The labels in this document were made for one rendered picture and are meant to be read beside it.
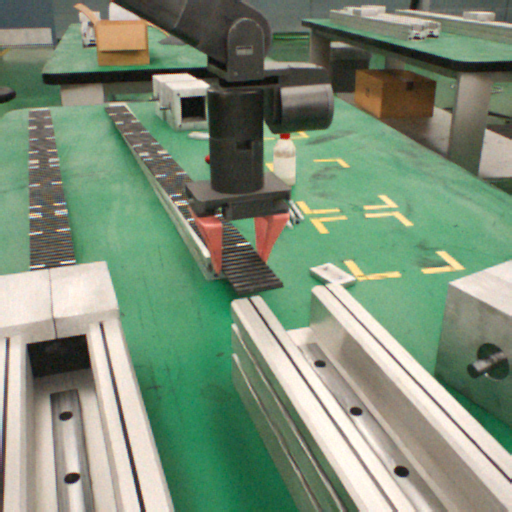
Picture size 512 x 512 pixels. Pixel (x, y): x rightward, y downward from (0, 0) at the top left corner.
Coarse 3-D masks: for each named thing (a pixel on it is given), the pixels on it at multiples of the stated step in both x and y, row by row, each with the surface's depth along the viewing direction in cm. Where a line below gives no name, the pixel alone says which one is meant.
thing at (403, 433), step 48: (336, 288) 52; (240, 336) 49; (288, 336) 45; (336, 336) 49; (384, 336) 45; (240, 384) 51; (288, 384) 40; (336, 384) 45; (384, 384) 42; (432, 384) 40; (288, 432) 40; (336, 432) 36; (384, 432) 40; (432, 432) 37; (480, 432) 36; (288, 480) 42; (336, 480) 33; (384, 480) 32; (432, 480) 38; (480, 480) 33
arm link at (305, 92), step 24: (240, 24) 55; (240, 48) 55; (216, 72) 60; (240, 72) 56; (264, 72) 58; (288, 72) 59; (312, 72) 61; (288, 96) 61; (312, 96) 61; (288, 120) 61; (312, 120) 62
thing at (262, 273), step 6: (258, 270) 67; (264, 270) 67; (270, 270) 67; (228, 276) 66; (234, 276) 66; (240, 276) 66; (246, 276) 66; (252, 276) 65; (258, 276) 66; (264, 276) 66; (270, 276) 66; (234, 282) 65; (240, 282) 65
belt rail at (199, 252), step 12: (120, 132) 136; (144, 168) 108; (156, 180) 97; (156, 192) 99; (168, 204) 90; (180, 216) 82; (180, 228) 83; (192, 240) 76; (192, 252) 78; (204, 252) 72; (204, 264) 73; (216, 276) 72
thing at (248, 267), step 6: (240, 264) 68; (246, 264) 68; (252, 264) 68; (258, 264) 68; (264, 264) 68; (222, 270) 67; (228, 270) 67; (234, 270) 67; (240, 270) 67; (246, 270) 67; (252, 270) 67
